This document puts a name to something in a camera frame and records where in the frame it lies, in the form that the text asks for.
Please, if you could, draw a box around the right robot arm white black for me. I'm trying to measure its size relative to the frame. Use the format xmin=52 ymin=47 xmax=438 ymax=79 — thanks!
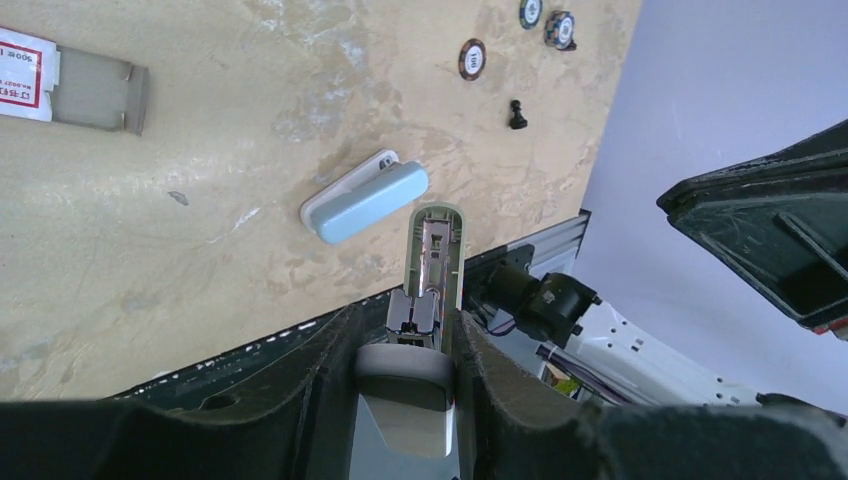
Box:
xmin=465 ymin=123 xmax=847 ymax=406

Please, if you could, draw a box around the black chess pawn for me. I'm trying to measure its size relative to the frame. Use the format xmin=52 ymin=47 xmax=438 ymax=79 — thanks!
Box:
xmin=508 ymin=99 xmax=528 ymax=130

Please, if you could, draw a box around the green poker chip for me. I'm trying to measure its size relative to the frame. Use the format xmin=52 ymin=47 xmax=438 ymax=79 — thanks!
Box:
xmin=518 ymin=0 xmax=543 ymax=30

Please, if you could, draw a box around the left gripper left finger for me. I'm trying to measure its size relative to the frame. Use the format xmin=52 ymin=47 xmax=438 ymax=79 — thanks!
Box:
xmin=1 ymin=307 xmax=366 ymax=479

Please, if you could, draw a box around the blue poker chip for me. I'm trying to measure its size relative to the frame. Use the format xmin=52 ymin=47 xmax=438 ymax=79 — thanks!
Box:
xmin=544 ymin=11 xmax=575 ymax=51

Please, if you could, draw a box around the green stapler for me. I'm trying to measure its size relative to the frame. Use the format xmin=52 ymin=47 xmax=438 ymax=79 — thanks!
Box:
xmin=354 ymin=202 xmax=465 ymax=458

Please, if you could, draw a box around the brown poker chip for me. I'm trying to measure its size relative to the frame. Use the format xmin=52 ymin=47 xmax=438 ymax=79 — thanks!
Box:
xmin=457 ymin=38 xmax=486 ymax=81

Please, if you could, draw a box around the blue stapler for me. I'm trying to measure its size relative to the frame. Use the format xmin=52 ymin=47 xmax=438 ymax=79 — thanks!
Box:
xmin=299 ymin=149 xmax=430 ymax=245

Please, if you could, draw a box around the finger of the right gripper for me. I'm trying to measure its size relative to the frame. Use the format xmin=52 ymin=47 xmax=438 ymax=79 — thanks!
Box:
xmin=657 ymin=122 xmax=847 ymax=335

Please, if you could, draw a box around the aluminium frame rail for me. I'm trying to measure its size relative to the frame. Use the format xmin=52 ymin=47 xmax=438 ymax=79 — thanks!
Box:
xmin=507 ymin=210 xmax=591 ymax=279

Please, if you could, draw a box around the red white staple box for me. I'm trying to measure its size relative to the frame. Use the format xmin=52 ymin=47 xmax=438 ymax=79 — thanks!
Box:
xmin=1 ymin=28 xmax=151 ymax=135

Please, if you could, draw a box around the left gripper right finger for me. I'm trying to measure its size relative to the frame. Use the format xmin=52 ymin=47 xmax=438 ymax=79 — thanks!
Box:
xmin=453 ymin=312 xmax=847 ymax=479

